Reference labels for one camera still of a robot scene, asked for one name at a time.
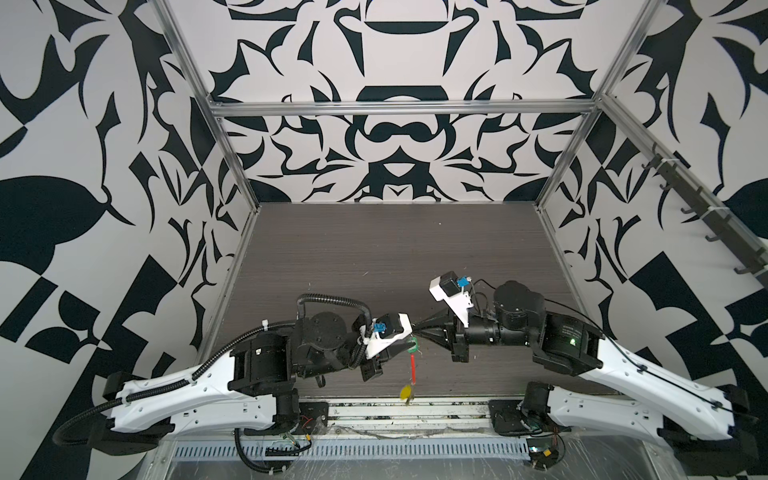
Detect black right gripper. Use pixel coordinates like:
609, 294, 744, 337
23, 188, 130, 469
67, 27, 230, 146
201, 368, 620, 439
415, 305, 538, 362

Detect green capped key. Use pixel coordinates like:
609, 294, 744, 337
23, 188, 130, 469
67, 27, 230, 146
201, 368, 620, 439
408, 337, 419, 354

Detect red capped key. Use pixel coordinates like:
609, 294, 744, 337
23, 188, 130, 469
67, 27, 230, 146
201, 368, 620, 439
409, 352, 417, 385

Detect yellow capped key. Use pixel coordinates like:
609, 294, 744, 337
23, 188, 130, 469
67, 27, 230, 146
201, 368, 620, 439
400, 385, 414, 403

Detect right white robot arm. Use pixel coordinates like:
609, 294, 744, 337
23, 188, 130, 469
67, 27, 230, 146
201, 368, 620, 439
413, 278, 760, 477

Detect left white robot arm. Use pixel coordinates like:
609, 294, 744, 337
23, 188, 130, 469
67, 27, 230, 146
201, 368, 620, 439
87, 312, 412, 456

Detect green lit circuit board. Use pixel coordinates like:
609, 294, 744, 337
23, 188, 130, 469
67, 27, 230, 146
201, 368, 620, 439
526, 435, 564, 471

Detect black corrugated cable conduit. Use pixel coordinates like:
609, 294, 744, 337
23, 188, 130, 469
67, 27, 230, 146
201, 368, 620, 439
52, 293, 373, 448

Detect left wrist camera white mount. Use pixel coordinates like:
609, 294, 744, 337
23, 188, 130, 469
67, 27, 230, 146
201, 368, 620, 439
361, 312, 412, 360

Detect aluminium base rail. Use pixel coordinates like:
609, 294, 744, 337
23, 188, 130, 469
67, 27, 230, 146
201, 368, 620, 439
317, 396, 494, 436

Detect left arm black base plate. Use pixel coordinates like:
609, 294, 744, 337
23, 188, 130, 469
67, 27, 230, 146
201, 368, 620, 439
292, 401, 330, 435

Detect white slotted cable duct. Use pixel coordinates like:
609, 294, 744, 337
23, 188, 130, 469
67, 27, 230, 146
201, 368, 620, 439
173, 436, 532, 462

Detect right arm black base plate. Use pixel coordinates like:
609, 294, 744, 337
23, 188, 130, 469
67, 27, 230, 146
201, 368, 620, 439
488, 399, 541, 436

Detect aluminium horizontal frame bar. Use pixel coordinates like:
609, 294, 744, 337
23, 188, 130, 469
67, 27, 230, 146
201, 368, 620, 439
209, 99, 596, 118

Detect grey wall hook rack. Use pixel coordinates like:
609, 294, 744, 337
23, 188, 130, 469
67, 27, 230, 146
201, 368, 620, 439
640, 143, 767, 289

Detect right aluminium corner post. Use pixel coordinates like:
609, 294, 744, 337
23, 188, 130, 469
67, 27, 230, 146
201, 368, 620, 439
535, 0, 666, 211

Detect aluminium corner post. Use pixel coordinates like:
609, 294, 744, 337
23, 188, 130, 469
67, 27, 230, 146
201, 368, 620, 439
535, 0, 666, 211
151, 0, 260, 212

